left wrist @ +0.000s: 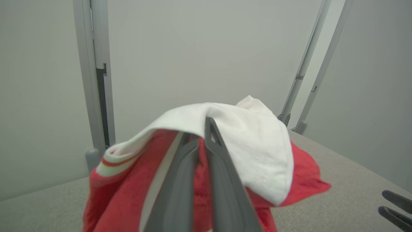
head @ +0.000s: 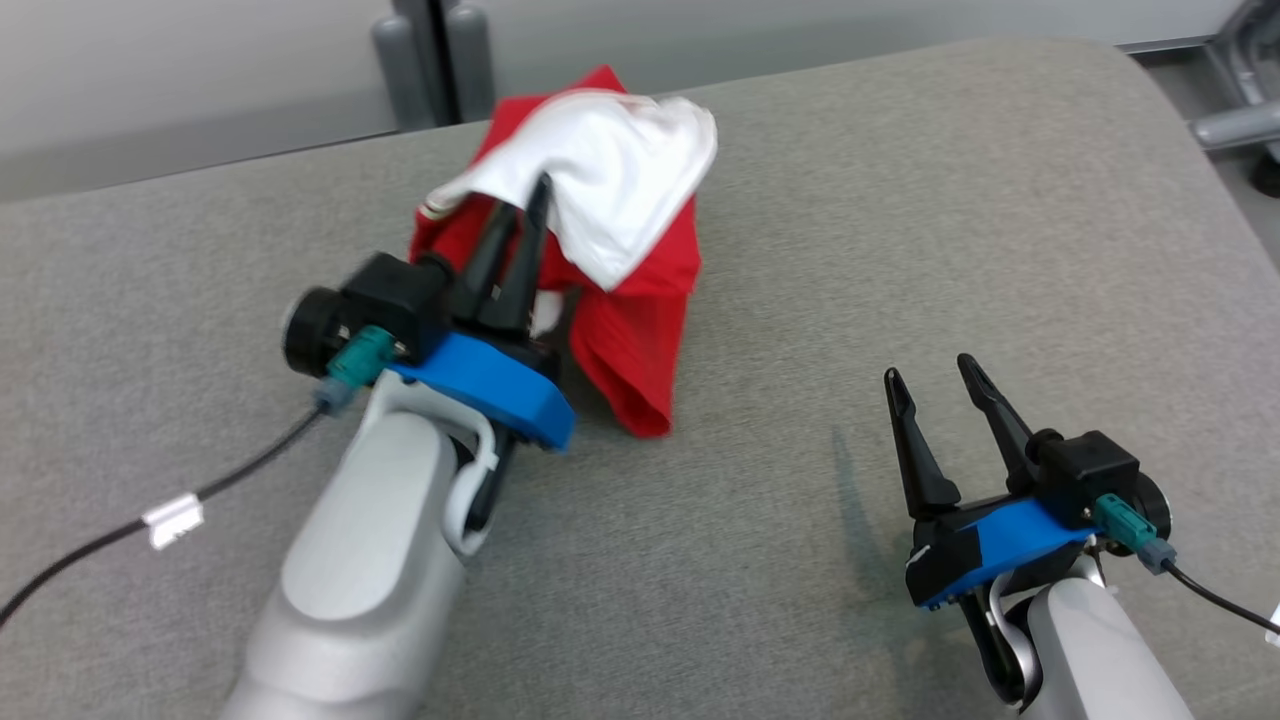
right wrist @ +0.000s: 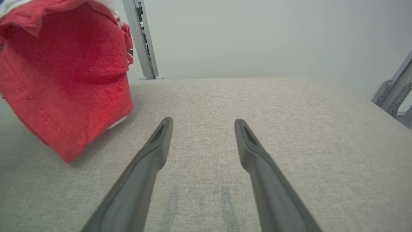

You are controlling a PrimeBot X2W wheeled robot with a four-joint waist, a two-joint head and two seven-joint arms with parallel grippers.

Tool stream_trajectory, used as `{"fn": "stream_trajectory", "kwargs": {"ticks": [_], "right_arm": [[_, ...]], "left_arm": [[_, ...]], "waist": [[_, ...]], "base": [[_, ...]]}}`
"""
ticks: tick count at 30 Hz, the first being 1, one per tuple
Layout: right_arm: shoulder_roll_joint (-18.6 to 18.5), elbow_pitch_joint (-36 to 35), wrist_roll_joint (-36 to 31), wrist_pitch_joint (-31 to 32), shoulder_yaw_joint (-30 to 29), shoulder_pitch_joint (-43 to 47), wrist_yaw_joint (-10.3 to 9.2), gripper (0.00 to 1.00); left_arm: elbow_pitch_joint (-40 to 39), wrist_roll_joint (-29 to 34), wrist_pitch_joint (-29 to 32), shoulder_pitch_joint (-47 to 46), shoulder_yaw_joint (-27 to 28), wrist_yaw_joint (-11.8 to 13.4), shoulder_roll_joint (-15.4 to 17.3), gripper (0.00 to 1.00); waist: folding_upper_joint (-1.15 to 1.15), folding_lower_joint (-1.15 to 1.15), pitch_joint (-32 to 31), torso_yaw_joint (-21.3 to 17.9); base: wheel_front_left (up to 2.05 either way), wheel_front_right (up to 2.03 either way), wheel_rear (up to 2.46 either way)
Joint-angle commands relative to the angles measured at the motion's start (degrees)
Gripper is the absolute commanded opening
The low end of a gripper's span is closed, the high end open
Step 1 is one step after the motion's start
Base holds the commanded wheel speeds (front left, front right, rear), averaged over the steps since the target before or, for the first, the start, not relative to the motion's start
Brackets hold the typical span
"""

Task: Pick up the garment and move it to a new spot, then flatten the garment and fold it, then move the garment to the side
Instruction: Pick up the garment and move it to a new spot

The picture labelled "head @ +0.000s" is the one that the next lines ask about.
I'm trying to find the red and white jersey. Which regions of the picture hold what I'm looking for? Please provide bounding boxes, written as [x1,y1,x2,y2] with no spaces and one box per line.
[410,65,719,439]

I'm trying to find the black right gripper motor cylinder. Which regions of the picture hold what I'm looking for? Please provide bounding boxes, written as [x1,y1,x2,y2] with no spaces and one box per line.
[1130,472,1173,546]

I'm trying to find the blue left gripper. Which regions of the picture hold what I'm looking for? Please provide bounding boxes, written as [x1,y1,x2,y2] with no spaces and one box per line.
[385,172,576,451]

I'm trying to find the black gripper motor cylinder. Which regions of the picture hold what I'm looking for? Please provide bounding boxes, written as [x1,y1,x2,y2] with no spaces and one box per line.
[1130,472,1173,546]
[283,288,348,377]

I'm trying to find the grey metal chair base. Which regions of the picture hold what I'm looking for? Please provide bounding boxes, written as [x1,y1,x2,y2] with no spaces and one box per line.
[1190,0,1280,196]

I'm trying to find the grey partition post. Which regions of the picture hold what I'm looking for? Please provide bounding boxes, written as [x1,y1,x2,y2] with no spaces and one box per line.
[445,0,498,123]
[372,0,441,131]

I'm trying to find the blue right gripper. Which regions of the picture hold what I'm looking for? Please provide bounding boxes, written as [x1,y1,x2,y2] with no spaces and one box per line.
[885,354,1101,611]

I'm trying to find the white left cable label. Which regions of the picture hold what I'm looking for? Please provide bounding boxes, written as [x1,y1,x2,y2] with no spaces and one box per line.
[142,493,206,551]

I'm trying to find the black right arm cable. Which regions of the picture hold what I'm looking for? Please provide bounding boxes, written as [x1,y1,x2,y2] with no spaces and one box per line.
[1092,493,1280,636]

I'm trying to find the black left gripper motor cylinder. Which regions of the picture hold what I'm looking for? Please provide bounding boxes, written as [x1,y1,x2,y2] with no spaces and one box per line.
[283,288,348,377]

